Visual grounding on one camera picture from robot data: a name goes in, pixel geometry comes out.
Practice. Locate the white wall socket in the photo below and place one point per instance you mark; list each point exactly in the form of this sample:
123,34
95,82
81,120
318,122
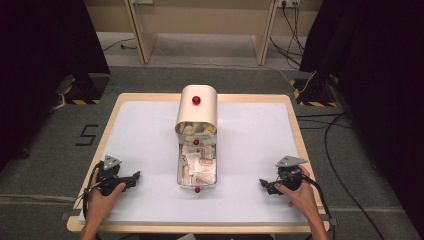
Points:
288,2

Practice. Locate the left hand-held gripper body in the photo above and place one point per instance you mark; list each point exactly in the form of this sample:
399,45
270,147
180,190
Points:
110,173

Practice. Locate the long clear drawer red knob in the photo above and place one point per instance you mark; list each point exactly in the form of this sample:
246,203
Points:
197,185

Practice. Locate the pile of pale packets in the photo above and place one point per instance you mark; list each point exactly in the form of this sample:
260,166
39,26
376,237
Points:
195,128

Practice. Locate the grey tape strip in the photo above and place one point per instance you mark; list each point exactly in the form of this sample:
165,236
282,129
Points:
332,221
70,215

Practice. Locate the wooden table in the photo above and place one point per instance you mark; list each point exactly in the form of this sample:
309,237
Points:
301,133

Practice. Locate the black stand base hazard tape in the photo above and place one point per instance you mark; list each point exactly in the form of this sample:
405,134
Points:
315,95
87,90

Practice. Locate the person's right hand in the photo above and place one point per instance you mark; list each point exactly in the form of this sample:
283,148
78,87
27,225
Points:
300,196

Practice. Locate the small clear drawer red knob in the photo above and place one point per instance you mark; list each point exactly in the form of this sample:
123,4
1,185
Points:
196,137

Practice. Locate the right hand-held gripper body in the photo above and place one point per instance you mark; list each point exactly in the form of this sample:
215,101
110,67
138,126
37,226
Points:
289,173

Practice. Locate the black curtain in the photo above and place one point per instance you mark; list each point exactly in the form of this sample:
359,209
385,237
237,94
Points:
376,83
40,66

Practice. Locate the person's left hand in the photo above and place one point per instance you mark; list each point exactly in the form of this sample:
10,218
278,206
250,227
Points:
100,200

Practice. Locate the wooden desk frame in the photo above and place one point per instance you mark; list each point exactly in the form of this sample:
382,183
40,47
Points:
146,43

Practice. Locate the beige box lid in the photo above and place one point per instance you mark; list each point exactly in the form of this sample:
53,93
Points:
196,110

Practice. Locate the pile of white and brown packets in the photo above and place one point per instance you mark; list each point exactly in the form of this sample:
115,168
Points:
198,166

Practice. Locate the white table mat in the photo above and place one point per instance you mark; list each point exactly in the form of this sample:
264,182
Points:
150,150

